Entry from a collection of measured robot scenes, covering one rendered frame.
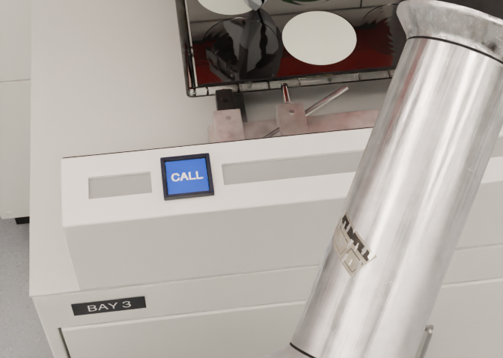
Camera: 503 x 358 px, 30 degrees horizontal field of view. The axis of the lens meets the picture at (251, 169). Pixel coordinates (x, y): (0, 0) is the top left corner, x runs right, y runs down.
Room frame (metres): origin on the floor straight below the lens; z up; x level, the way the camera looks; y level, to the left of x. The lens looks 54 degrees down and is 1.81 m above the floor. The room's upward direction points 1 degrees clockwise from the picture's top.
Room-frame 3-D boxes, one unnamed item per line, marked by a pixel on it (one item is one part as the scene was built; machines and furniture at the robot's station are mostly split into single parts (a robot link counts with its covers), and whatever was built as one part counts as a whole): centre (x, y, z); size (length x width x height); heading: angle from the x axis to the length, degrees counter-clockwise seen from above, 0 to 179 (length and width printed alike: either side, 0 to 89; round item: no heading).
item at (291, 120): (0.73, -0.05, 0.89); 0.08 x 0.03 x 0.03; 8
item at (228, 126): (0.72, 0.03, 0.89); 0.08 x 0.03 x 0.03; 8
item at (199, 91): (0.82, -0.10, 0.90); 0.38 x 0.01 x 0.01; 98
